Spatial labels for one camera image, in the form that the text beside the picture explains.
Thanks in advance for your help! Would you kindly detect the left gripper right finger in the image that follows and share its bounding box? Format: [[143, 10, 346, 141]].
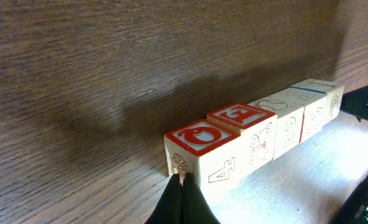
[[182, 172, 220, 224]]

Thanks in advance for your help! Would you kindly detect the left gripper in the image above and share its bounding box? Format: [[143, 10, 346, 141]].
[[329, 175, 368, 224]]

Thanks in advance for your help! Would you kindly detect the wooden block blue side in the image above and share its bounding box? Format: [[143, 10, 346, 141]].
[[164, 119, 249, 198]]

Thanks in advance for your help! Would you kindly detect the wooden block green side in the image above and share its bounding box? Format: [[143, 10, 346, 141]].
[[207, 103, 277, 169]]

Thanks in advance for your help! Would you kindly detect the small wooden block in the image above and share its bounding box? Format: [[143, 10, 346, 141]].
[[291, 79, 344, 125]]

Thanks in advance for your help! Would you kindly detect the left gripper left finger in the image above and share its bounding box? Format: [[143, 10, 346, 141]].
[[145, 174, 182, 224]]

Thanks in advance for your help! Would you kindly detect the wooden block blue edge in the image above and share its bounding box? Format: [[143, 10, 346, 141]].
[[272, 87, 327, 143]]

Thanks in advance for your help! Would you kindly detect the plain wooden block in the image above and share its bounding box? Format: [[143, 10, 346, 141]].
[[249, 96, 304, 159]]

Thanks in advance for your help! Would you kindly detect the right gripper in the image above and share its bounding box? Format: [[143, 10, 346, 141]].
[[340, 85, 368, 122]]

